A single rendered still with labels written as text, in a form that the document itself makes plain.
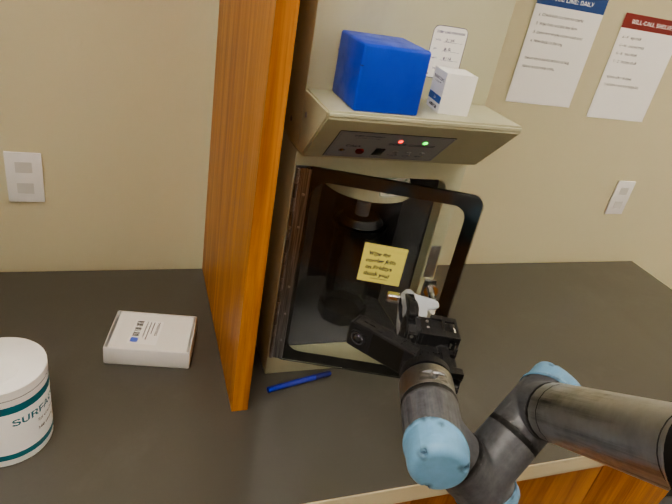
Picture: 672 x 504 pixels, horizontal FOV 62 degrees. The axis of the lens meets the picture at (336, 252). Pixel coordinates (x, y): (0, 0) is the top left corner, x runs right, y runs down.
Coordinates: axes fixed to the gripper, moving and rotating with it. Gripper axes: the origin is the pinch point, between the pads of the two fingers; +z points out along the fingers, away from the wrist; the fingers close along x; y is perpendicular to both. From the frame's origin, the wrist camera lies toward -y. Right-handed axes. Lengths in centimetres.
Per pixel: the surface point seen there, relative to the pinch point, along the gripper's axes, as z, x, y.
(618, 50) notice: 79, 38, 55
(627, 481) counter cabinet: 7, -42, 61
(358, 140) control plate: 0.6, 25.8, -12.5
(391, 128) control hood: -1.0, 28.9, -8.3
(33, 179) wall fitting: 29, -4, -78
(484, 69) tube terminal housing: 15.5, 36.8, 6.3
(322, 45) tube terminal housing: 5.7, 37.3, -20.1
